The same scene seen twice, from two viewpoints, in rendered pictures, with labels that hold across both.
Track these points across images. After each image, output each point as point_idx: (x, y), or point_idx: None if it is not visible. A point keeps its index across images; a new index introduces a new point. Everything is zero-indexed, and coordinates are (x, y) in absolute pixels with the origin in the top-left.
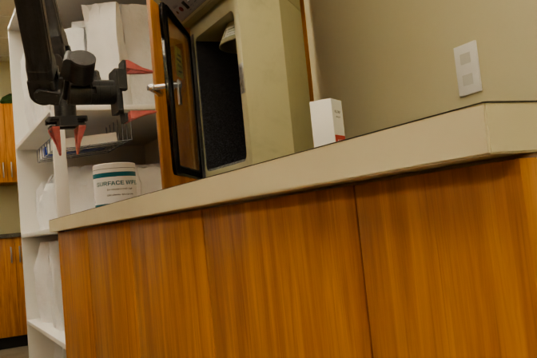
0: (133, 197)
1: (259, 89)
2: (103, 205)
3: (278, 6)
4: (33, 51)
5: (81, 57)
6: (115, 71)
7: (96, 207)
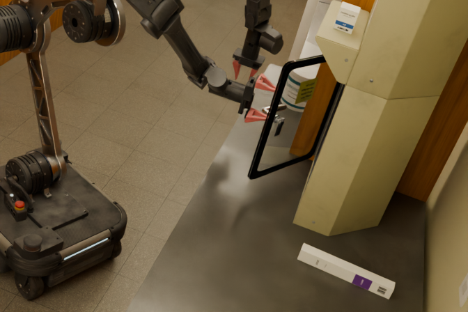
0: (191, 199)
1: (329, 164)
2: (216, 155)
3: (380, 112)
4: (184, 62)
5: (216, 76)
6: (245, 86)
7: (223, 144)
